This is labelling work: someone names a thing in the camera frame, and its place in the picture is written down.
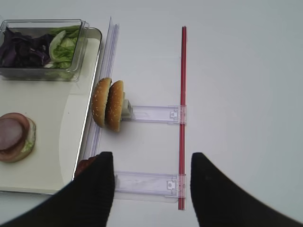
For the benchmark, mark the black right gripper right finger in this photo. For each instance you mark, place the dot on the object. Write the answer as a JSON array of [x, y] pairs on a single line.
[[219, 202]]

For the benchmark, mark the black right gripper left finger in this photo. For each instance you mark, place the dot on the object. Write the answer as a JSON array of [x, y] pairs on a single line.
[[84, 202]]

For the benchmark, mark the pink meat slice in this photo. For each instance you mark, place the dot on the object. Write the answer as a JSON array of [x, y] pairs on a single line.
[[11, 133]]

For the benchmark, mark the stack of meat slices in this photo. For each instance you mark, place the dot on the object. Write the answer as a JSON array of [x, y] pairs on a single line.
[[82, 169]]

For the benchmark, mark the lettuce leaf on bun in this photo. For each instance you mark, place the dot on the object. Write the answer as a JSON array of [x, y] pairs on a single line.
[[28, 146]]

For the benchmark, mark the green lettuce leaves in container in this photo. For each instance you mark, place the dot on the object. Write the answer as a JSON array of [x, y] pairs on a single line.
[[62, 46]]

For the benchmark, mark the right red rod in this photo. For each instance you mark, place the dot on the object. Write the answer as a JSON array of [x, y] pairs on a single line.
[[183, 68]]

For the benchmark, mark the lower right clear holder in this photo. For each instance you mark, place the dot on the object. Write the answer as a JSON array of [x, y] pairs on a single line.
[[167, 185]]

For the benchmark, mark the clear holder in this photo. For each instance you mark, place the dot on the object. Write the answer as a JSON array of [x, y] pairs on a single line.
[[159, 114], [167, 185]]

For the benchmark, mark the upper right clear holder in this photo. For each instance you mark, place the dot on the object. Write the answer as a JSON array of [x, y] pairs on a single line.
[[159, 114]]

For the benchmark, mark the white rectangular metal tray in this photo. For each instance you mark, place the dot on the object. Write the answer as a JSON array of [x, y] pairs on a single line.
[[59, 110]]

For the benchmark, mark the sesame bun top rear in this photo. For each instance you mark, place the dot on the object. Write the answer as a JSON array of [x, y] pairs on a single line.
[[114, 106]]

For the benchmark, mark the sesame bun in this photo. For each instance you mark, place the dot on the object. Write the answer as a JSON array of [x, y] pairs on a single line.
[[114, 106], [99, 101]]

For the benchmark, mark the sesame bun top front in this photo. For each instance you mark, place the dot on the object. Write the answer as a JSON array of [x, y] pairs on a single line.
[[99, 101]]

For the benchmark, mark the clear plastic salad container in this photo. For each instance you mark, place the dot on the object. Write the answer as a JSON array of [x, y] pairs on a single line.
[[37, 28]]

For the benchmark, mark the purple cabbage leaves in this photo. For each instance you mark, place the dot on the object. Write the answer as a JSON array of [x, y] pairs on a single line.
[[24, 51]]

